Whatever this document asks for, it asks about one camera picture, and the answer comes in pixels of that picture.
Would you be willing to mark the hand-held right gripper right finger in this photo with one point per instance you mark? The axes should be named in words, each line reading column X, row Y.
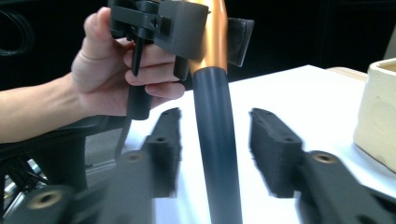
column 277, row 155

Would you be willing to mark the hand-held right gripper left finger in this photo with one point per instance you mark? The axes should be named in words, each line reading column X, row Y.
column 165, row 155

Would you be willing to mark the large makeup brush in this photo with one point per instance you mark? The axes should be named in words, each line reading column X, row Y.
column 214, row 140

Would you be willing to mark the cream square cup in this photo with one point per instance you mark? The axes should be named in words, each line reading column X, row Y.
column 376, row 124

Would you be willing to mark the wooden table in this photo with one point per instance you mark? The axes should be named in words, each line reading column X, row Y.
column 348, row 73

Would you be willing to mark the aluminium floor rail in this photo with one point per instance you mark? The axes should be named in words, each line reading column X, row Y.
column 99, row 172

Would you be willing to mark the dark metal frame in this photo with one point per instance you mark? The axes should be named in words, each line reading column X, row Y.
column 62, row 155

